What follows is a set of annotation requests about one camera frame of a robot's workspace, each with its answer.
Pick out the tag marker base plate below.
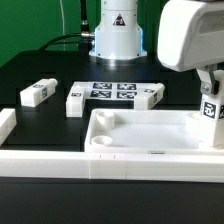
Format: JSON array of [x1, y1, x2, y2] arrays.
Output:
[[69, 81, 161, 101]]

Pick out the black cables at base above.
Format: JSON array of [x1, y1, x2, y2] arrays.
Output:
[[39, 0, 96, 52]]

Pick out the white U-shaped fence frame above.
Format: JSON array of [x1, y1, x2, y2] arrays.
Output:
[[0, 108, 224, 184]]

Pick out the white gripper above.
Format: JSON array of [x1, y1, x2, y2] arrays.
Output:
[[157, 0, 224, 95]]

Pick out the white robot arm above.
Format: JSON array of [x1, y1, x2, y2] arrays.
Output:
[[89, 0, 224, 95]]

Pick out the white desk top tray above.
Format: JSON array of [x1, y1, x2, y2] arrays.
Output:
[[84, 108, 224, 155]]

